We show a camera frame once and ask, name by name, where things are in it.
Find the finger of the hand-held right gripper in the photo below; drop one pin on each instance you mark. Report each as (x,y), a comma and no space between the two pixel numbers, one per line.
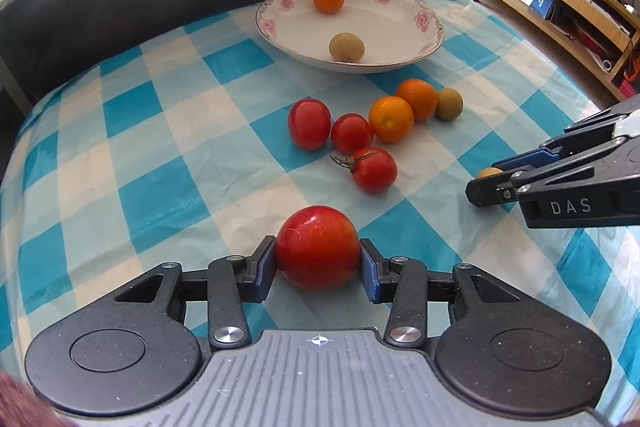
(522,161)
(487,193)

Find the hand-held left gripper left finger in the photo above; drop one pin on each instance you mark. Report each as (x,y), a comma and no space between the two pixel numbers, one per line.
(265,272)

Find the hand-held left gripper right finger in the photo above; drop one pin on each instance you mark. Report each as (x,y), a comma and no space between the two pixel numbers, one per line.
(371,272)

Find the brown longan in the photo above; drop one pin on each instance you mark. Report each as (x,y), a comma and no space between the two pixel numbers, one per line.
(489,173)
(347,47)
(449,104)

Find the large red tomato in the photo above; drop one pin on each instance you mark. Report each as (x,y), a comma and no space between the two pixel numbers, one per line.
(317,247)

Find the red tomato with stem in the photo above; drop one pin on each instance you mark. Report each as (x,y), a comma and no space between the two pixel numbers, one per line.
(375,172)

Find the small red tomato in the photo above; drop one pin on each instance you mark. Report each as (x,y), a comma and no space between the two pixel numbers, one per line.
(351,134)

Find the oval red tomato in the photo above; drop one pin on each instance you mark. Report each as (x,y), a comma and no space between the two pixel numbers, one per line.
(309,125)

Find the white floral plate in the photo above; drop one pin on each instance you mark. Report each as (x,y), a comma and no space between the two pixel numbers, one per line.
(380,32)

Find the person's left forearm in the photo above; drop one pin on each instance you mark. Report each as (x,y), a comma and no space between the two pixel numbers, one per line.
(20,407)

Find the blue box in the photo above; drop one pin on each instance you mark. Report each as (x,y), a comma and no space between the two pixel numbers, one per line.
(542,2)

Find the blue checked tablecloth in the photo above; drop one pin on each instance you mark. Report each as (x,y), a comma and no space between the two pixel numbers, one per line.
(150,157)

